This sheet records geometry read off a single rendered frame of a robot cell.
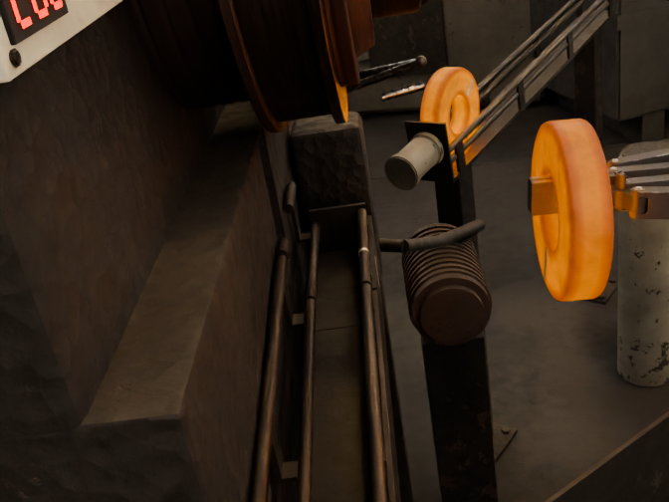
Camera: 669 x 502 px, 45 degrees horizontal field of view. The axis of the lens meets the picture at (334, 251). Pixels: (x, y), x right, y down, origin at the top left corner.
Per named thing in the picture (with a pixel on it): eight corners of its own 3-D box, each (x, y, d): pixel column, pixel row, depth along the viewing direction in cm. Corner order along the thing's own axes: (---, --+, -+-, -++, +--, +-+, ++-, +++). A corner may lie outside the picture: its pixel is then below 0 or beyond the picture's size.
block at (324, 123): (312, 291, 118) (282, 136, 107) (314, 265, 125) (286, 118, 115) (383, 281, 117) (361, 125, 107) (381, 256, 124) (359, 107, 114)
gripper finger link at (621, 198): (634, 198, 67) (647, 213, 65) (573, 204, 68) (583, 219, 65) (636, 182, 67) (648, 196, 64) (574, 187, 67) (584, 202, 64)
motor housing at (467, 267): (439, 542, 144) (405, 285, 120) (427, 458, 164) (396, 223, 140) (512, 534, 143) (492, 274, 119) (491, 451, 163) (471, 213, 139)
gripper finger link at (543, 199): (611, 205, 68) (614, 208, 68) (529, 212, 69) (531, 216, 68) (613, 172, 67) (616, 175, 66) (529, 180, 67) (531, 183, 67)
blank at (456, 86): (444, 175, 140) (461, 177, 138) (408, 127, 128) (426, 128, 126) (472, 101, 144) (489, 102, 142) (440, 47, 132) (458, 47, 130)
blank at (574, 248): (577, 174, 58) (624, 170, 58) (533, 92, 71) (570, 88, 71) (564, 340, 67) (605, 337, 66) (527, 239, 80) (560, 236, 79)
